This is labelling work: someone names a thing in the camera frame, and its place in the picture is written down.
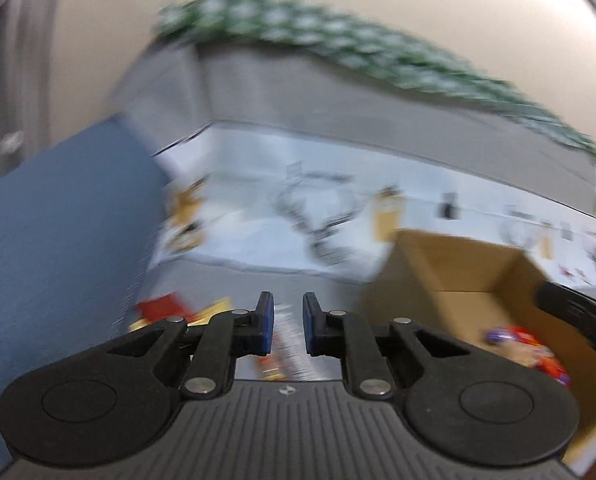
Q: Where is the colourful snack in box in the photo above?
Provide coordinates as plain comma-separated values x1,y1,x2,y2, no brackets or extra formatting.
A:
484,327,571,388

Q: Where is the small red candy packet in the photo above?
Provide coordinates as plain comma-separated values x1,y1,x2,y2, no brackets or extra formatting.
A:
255,354,287,382

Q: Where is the grey deer print sofa cover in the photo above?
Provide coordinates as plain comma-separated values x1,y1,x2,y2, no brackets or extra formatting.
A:
112,44,596,311

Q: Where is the yellow snack packet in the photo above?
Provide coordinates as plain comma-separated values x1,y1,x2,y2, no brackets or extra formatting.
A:
129,297,233,332

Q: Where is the red flat snack packet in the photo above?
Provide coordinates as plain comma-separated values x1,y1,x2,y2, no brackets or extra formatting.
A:
136,294,197,327

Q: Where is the brown cardboard box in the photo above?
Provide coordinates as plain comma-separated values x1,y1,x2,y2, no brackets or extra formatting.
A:
362,230,596,466

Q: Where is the silver white long snack packet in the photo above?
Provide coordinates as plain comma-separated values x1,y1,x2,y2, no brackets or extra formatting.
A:
272,304,311,382

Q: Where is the green checkered cloth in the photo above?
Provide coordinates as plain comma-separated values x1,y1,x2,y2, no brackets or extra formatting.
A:
155,0,596,164

